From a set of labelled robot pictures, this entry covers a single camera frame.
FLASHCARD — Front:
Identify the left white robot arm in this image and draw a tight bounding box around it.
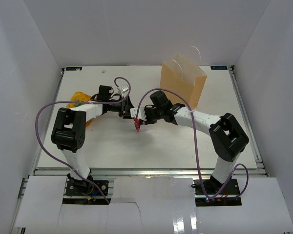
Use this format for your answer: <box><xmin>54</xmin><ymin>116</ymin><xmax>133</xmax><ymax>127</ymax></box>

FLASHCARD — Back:
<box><xmin>51</xmin><ymin>85</ymin><xmax>134</xmax><ymax>195</ymax></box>

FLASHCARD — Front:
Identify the pink candy packet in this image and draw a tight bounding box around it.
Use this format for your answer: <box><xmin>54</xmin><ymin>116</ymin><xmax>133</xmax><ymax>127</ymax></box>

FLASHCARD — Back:
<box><xmin>133</xmin><ymin>118</ymin><xmax>143</xmax><ymax>132</ymax></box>

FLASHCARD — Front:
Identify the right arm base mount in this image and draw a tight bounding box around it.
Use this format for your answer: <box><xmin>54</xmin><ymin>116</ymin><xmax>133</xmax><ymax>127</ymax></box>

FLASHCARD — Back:
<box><xmin>191</xmin><ymin>179</ymin><xmax>242</xmax><ymax>205</ymax></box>

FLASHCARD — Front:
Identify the orange yellow chips bag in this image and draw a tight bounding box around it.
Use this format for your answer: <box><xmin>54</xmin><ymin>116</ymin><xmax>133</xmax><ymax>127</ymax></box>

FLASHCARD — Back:
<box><xmin>67</xmin><ymin>91</ymin><xmax>92</xmax><ymax>127</ymax></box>

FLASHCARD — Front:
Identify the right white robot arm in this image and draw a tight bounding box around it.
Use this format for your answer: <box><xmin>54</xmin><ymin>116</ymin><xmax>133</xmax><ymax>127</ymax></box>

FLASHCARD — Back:
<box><xmin>133</xmin><ymin>88</ymin><xmax>249</xmax><ymax>195</ymax></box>

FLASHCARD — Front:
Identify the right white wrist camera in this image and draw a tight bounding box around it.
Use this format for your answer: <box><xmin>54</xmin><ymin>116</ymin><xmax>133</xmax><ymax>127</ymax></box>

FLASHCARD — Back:
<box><xmin>130</xmin><ymin>107</ymin><xmax>146</xmax><ymax>121</ymax></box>

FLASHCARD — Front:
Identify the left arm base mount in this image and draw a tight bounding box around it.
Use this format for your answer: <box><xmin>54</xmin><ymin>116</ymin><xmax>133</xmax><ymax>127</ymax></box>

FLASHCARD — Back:
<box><xmin>65</xmin><ymin>179</ymin><xmax>110</xmax><ymax>203</ymax></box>

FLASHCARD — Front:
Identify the purple cable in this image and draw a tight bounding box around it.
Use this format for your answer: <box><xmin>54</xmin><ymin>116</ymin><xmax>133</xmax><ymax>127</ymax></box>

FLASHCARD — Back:
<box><xmin>35</xmin><ymin>77</ymin><xmax>132</xmax><ymax>205</ymax></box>
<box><xmin>138</xmin><ymin>88</ymin><xmax>250</xmax><ymax>202</ymax></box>

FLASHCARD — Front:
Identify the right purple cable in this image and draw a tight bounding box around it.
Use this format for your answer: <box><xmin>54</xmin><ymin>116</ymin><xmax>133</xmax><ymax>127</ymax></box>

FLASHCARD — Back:
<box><xmin>138</xmin><ymin>88</ymin><xmax>250</xmax><ymax>202</ymax></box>

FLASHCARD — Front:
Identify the brown paper bag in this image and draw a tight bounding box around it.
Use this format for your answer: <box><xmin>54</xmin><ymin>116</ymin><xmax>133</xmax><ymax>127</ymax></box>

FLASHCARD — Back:
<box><xmin>160</xmin><ymin>53</ymin><xmax>207</xmax><ymax>109</ymax></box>

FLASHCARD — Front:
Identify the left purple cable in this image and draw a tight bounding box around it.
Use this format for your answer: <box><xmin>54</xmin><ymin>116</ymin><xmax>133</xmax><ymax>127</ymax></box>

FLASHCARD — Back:
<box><xmin>35</xmin><ymin>77</ymin><xmax>132</xmax><ymax>205</ymax></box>

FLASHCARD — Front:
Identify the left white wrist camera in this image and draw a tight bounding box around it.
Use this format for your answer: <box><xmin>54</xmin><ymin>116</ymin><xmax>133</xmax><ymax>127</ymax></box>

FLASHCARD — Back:
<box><xmin>118</xmin><ymin>85</ymin><xmax>129</xmax><ymax>97</ymax></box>

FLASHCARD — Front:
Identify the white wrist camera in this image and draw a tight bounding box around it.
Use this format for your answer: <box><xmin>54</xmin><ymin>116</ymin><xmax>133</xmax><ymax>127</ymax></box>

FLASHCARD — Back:
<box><xmin>118</xmin><ymin>85</ymin><xmax>129</xmax><ymax>97</ymax></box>
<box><xmin>130</xmin><ymin>107</ymin><xmax>146</xmax><ymax>121</ymax></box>

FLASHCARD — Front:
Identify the left blue table label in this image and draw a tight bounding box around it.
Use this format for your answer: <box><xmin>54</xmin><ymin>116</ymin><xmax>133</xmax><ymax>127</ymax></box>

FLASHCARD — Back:
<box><xmin>65</xmin><ymin>66</ymin><xmax>83</xmax><ymax>71</ymax></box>

